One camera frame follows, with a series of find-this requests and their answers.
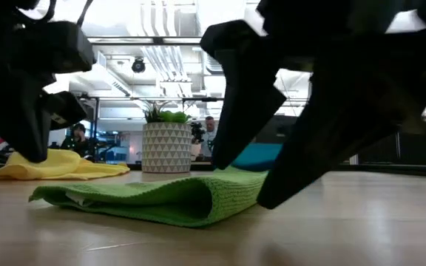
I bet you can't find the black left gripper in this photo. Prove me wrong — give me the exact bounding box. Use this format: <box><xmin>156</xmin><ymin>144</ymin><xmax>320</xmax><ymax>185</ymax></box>
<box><xmin>0</xmin><ymin>69</ymin><xmax>88</xmax><ymax>163</ymax></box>

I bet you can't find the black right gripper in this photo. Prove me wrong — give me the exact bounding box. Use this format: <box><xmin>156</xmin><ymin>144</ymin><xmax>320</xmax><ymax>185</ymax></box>
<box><xmin>200</xmin><ymin>0</ymin><xmax>426</xmax><ymax>210</ymax></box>

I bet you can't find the yellow microfiber towel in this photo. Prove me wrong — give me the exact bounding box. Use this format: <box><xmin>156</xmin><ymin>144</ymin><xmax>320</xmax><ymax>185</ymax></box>
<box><xmin>0</xmin><ymin>147</ymin><xmax>131</xmax><ymax>182</ymax></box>

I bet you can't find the green microfiber towel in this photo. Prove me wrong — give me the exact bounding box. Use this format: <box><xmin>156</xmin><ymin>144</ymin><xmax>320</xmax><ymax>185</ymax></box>
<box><xmin>27</xmin><ymin>166</ymin><xmax>269</xmax><ymax>228</ymax></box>

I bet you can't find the black computer monitor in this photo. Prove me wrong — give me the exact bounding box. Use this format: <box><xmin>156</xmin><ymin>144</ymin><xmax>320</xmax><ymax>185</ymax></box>
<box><xmin>260</xmin><ymin>114</ymin><xmax>302</xmax><ymax>145</ymax></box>

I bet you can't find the person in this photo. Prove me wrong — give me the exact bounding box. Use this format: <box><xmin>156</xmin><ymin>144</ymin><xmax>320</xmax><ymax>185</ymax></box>
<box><xmin>197</xmin><ymin>115</ymin><xmax>217</xmax><ymax>160</ymax></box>
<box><xmin>60</xmin><ymin>123</ymin><xmax>90</xmax><ymax>158</ymax></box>

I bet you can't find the blue plastic bin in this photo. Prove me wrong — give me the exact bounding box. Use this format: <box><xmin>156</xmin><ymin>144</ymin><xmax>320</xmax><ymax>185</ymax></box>
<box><xmin>231</xmin><ymin>143</ymin><xmax>284</xmax><ymax>173</ymax></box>

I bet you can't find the black partition curtain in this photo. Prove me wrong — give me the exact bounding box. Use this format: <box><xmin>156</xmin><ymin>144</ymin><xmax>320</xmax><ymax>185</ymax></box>
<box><xmin>382</xmin><ymin>129</ymin><xmax>426</xmax><ymax>166</ymax></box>

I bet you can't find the succulent in triangle-patterned pot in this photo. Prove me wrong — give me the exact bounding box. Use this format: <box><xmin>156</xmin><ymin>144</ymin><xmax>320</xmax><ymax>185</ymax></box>
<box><xmin>141</xmin><ymin>101</ymin><xmax>193</xmax><ymax>174</ymax></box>

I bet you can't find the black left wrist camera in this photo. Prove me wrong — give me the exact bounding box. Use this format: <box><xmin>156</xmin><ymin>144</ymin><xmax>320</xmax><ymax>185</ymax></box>
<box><xmin>13</xmin><ymin>20</ymin><xmax>95</xmax><ymax>75</ymax></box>

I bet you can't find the black metal table frame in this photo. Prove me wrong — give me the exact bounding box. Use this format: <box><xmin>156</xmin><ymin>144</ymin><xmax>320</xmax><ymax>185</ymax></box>
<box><xmin>0</xmin><ymin>160</ymin><xmax>426</xmax><ymax>179</ymax></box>

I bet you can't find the black background rig frame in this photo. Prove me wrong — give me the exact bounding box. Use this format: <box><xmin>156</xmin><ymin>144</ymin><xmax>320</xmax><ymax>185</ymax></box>
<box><xmin>79</xmin><ymin>95</ymin><xmax>225</xmax><ymax>149</ymax></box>

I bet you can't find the black overhead frame beam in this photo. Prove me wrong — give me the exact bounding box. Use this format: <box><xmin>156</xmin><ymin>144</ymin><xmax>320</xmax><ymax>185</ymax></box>
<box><xmin>87</xmin><ymin>35</ymin><xmax>203</xmax><ymax>47</ymax></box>

